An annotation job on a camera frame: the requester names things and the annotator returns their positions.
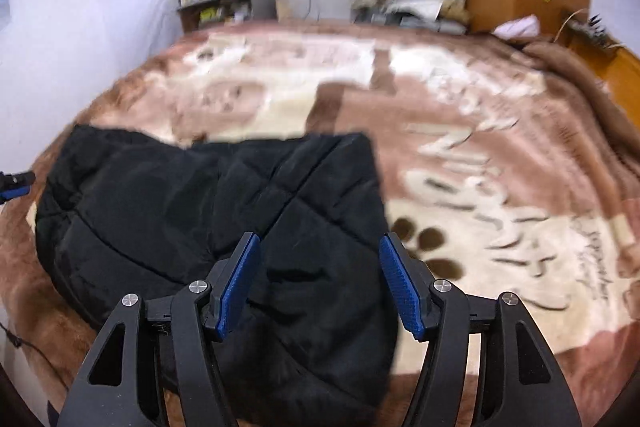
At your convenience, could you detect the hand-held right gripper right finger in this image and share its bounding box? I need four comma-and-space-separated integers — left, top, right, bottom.
378, 232, 583, 427

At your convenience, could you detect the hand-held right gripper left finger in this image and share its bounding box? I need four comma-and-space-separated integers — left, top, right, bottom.
56, 232, 262, 427

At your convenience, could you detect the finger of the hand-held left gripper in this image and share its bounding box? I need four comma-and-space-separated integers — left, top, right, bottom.
0, 172, 36, 202

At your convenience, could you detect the black padded jacket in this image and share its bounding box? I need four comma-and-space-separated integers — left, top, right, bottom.
35, 124, 401, 423

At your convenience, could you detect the pile of folded clothes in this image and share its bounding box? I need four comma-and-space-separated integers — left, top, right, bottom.
352, 0, 469, 34

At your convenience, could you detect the brown printed blanket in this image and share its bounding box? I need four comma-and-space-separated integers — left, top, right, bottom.
0, 19, 640, 427

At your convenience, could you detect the plain brown blanket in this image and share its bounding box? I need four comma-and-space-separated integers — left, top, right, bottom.
522, 39, 640, 170

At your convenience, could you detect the grey shelf unit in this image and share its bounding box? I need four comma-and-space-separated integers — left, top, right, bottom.
176, 0, 280, 32

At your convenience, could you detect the white cloth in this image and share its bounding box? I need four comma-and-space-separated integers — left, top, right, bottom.
492, 18, 542, 41

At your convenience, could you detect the power strip with plugs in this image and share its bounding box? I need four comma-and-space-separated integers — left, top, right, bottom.
560, 9, 624, 51

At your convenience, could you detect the black cable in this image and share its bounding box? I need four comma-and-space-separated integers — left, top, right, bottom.
0, 323, 72, 390

